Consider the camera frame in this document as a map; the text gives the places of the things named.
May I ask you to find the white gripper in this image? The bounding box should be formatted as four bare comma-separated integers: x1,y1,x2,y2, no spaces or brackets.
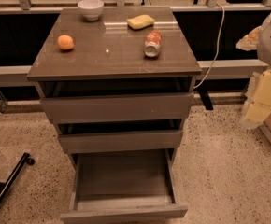
236,26,271,129

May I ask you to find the red coke can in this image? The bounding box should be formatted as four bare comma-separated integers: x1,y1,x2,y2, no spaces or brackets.
144,30,162,58

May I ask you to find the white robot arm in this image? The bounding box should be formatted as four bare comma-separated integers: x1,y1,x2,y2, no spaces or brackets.
236,13,271,129

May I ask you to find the grey middle drawer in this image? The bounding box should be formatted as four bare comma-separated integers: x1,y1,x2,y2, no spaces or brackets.
58,130,183,154

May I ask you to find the grey drawer cabinet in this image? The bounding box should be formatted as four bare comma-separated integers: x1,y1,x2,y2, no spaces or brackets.
26,6,203,161

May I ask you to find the grey top drawer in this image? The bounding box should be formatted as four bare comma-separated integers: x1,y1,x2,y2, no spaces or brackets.
41,93,193,124

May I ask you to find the grey open bottom drawer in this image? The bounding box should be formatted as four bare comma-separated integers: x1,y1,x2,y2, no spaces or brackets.
61,149,187,224

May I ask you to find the yellow sponge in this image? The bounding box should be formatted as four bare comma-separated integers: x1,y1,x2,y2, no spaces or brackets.
127,14,155,30

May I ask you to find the white ceramic bowl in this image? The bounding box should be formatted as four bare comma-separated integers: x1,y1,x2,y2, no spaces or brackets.
78,0,104,21

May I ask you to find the orange fruit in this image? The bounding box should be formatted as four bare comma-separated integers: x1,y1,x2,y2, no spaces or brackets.
57,35,74,50

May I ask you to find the black chair leg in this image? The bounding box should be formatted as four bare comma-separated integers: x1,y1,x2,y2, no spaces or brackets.
0,152,36,224

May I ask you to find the grey metal rail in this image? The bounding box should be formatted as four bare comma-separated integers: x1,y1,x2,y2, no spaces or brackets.
0,59,267,87

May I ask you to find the white cable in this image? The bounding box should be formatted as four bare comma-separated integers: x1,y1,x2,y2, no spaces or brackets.
193,3,226,90

